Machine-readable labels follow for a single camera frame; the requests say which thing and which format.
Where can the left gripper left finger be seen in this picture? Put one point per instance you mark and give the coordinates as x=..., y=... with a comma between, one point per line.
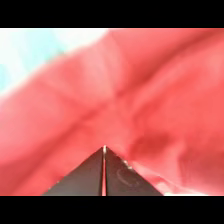
x=86, y=180

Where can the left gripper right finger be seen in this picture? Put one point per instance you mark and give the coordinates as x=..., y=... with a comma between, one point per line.
x=130, y=181

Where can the red garment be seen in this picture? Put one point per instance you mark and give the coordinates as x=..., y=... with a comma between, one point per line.
x=150, y=83

